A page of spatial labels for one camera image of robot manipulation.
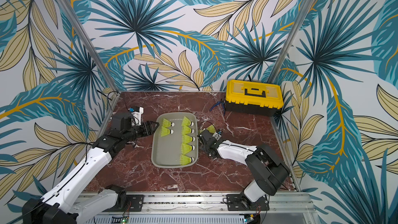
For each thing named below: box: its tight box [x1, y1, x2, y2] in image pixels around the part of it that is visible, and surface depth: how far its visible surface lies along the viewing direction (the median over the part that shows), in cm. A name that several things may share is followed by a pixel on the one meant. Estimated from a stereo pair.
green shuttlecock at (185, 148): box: [180, 143, 196, 156], surface depth 90 cm
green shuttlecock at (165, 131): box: [160, 126, 175, 137], surface depth 96 cm
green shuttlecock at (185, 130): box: [181, 125, 195, 135], surface depth 97 cm
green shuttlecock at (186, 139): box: [181, 133, 196, 145], surface depth 94 cm
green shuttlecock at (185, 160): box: [179, 154, 195, 166], surface depth 85 cm
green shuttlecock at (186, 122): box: [181, 116, 195, 127], surface depth 102 cm
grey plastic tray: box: [151, 112, 199, 169], surface depth 94 cm
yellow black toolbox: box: [224, 79, 284, 117], surface depth 99 cm
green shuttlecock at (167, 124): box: [162, 117, 176, 129], surface depth 100 cm
